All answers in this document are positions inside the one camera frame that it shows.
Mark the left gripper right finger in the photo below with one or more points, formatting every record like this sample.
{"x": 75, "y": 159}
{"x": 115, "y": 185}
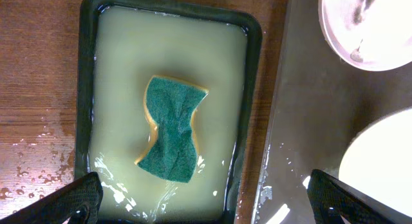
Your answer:
{"x": 333, "y": 201}

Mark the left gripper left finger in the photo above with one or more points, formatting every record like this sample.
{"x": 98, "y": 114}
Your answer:
{"x": 78, "y": 202}

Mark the white plate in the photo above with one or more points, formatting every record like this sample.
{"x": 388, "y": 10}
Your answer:
{"x": 378, "y": 161}
{"x": 371, "y": 35}

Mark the green and yellow sponge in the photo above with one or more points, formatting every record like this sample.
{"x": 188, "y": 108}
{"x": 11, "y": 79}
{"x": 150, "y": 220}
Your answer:
{"x": 170, "y": 105}

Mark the large dark serving tray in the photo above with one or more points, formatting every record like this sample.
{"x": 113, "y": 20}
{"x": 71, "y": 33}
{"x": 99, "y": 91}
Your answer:
{"x": 320, "y": 103}

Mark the small black soapy-water tray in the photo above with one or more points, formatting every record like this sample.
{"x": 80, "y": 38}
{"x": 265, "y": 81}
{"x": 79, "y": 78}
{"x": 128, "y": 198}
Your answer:
{"x": 122, "y": 44}

